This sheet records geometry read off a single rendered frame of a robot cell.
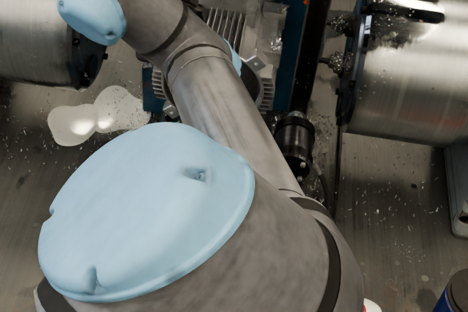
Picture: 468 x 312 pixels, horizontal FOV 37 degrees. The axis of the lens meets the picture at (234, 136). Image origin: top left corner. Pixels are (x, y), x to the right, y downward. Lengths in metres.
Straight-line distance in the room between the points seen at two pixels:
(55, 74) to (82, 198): 0.71
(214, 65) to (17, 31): 0.44
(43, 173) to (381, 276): 0.60
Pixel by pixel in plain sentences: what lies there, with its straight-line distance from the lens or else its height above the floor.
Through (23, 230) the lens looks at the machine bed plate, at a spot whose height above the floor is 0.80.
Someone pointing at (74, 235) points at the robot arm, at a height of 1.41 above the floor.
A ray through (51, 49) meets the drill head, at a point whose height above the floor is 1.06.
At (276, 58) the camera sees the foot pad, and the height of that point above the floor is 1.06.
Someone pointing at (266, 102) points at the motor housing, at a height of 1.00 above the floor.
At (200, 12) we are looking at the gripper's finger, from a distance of 0.94.
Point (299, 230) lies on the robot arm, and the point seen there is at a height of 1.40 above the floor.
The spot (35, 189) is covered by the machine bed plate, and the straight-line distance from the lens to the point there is 1.23.
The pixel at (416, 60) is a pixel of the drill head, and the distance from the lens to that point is 1.02.
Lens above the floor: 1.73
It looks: 46 degrees down
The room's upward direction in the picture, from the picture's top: 6 degrees clockwise
